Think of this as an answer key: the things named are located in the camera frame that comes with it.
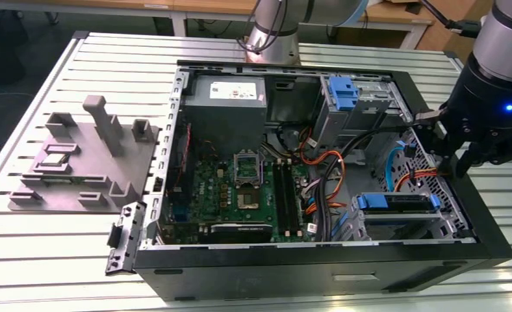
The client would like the black camera cable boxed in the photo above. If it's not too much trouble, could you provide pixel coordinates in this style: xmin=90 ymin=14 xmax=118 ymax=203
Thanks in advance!
xmin=418 ymin=0 xmax=482 ymax=37

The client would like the blue drive latch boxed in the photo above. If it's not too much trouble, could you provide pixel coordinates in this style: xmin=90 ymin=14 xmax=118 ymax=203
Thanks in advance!
xmin=329 ymin=77 xmax=359 ymax=111

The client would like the silver disk bay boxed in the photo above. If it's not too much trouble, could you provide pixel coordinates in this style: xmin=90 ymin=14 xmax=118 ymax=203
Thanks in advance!
xmin=331 ymin=191 xmax=475 ymax=243

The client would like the disk power wire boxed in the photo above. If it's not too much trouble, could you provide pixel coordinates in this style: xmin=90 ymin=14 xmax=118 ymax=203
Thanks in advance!
xmin=395 ymin=166 xmax=443 ymax=193

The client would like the small wooden desk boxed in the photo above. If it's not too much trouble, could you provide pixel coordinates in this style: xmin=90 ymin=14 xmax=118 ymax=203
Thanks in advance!
xmin=323 ymin=0 xmax=437 ymax=49

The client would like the long wooden desk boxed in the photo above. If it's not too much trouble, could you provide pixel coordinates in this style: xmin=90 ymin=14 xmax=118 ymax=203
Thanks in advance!
xmin=0 ymin=0 xmax=257 ymax=37

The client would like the green RAM stick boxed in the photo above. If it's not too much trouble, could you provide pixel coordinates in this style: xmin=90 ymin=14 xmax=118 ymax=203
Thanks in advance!
xmin=41 ymin=175 xmax=85 ymax=184

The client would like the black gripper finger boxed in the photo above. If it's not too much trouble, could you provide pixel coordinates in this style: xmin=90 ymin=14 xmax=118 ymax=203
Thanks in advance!
xmin=411 ymin=109 xmax=461 ymax=178
xmin=453 ymin=129 xmax=512 ymax=179

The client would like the black graphics card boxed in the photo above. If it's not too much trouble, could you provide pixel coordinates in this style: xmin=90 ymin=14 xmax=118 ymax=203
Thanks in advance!
xmin=197 ymin=222 xmax=277 ymax=244

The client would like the blue data wire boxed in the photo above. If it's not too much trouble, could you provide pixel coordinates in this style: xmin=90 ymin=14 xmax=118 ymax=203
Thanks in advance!
xmin=383 ymin=140 xmax=415 ymax=193

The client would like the grey expansion latch bracket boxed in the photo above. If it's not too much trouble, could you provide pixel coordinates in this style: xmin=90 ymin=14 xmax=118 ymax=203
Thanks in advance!
xmin=104 ymin=200 xmax=148 ymax=277

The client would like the square board chip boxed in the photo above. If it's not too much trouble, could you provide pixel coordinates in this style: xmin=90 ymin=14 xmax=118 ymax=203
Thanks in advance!
xmin=237 ymin=190 xmax=261 ymax=211

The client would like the white purple wire bundle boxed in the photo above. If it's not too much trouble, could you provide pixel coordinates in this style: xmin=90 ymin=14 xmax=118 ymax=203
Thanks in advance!
xmin=301 ymin=180 xmax=326 ymax=204

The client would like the hard disk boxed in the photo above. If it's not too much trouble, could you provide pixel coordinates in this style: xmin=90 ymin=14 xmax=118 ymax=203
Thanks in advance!
xmin=355 ymin=192 xmax=441 ymax=216

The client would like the green motherboard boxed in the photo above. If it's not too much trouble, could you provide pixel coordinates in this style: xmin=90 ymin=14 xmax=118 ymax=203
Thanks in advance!
xmin=160 ymin=152 xmax=321 ymax=244

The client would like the silver drive cage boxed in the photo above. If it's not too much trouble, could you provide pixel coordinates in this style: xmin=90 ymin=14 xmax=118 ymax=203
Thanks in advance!
xmin=314 ymin=73 xmax=413 ymax=147

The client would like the grey parts rack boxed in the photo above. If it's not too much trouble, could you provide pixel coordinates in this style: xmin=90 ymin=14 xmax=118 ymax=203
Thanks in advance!
xmin=6 ymin=95 xmax=164 ymax=214

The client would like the thin red wire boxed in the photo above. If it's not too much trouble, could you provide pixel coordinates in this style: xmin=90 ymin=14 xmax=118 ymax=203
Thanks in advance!
xmin=170 ymin=123 xmax=192 ymax=192

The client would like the black PC case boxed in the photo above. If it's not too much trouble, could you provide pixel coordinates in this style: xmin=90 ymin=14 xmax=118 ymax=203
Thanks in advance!
xmin=132 ymin=59 xmax=512 ymax=302

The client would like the black RAM slot bank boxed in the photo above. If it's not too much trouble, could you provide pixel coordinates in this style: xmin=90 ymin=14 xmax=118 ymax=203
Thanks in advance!
xmin=272 ymin=158 xmax=304 ymax=238

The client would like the CPU socket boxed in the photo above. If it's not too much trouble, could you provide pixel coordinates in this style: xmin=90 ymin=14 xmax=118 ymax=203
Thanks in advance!
xmin=232 ymin=148 xmax=265 ymax=189

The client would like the brown wooden cabinet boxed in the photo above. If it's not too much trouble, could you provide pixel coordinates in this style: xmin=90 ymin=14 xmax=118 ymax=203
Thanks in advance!
xmin=419 ymin=0 xmax=498 ymax=55

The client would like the grey power supply unit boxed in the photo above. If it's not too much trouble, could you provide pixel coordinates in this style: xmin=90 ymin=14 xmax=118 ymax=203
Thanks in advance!
xmin=181 ymin=74 xmax=268 ymax=153

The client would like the orange red wire loop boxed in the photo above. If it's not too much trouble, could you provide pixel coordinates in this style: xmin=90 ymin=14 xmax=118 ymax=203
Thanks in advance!
xmin=300 ymin=148 xmax=347 ymax=215

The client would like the silver CPU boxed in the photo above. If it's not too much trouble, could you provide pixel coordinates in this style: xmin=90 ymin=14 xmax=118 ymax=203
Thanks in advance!
xmin=38 ymin=152 xmax=70 ymax=168

